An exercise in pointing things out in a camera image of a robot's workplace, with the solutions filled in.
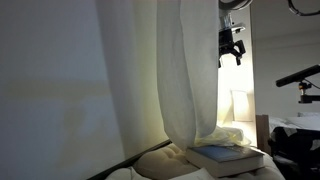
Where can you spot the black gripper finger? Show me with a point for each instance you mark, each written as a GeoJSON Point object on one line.
{"type": "Point", "coordinates": [238, 59]}
{"type": "Point", "coordinates": [219, 62]}

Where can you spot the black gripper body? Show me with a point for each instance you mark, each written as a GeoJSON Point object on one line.
{"type": "Point", "coordinates": [228, 46]}

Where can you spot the sheer white curtain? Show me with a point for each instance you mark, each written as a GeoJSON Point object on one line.
{"type": "Point", "coordinates": [162, 61]}

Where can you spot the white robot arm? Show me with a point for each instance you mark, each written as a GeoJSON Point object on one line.
{"type": "Point", "coordinates": [225, 9]}

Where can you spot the blue black Borges book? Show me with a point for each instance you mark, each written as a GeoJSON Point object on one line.
{"type": "Point", "coordinates": [222, 161]}

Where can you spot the dark bed with bedding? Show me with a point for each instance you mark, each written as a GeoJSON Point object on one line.
{"type": "Point", "coordinates": [295, 145]}

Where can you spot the cream tufted cushion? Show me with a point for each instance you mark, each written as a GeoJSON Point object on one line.
{"type": "Point", "coordinates": [169, 163]}

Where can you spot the black stereo camera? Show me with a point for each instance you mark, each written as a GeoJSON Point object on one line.
{"type": "Point", "coordinates": [298, 76]}

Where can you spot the wooden bed post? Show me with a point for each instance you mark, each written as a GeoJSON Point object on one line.
{"type": "Point", "coordinates": [262, 132]}

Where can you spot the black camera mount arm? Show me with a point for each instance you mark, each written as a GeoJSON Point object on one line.
{"type": "Point", "coordinates": [304, 97]}

